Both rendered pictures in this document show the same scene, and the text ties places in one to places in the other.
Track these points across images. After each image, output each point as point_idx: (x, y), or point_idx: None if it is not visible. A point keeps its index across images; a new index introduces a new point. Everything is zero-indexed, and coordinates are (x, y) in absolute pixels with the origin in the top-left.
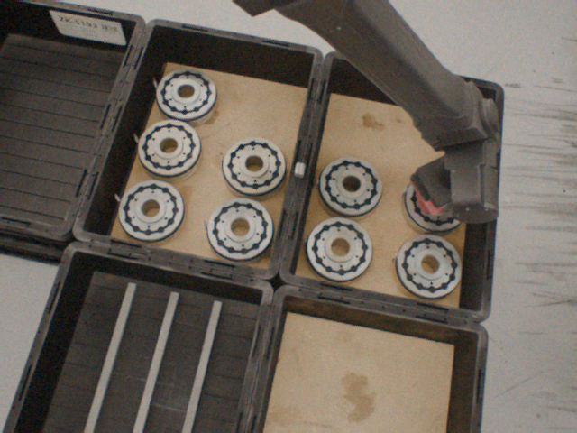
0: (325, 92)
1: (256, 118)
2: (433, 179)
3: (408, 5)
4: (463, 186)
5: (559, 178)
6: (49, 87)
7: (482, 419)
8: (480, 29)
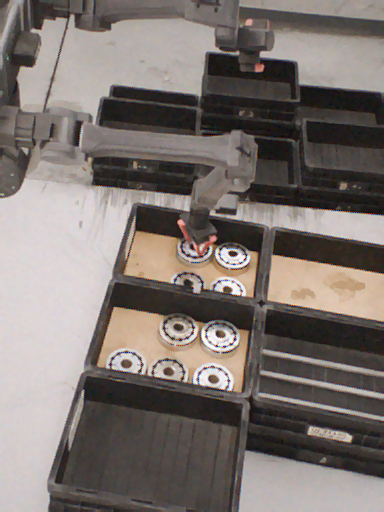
0: (143, 278)
1: (137, 334)
2: (202, 232)
3: (6, 270)
4: (229, 202)
5: None
6: (111, 465)
7: None
8: (31, 233)
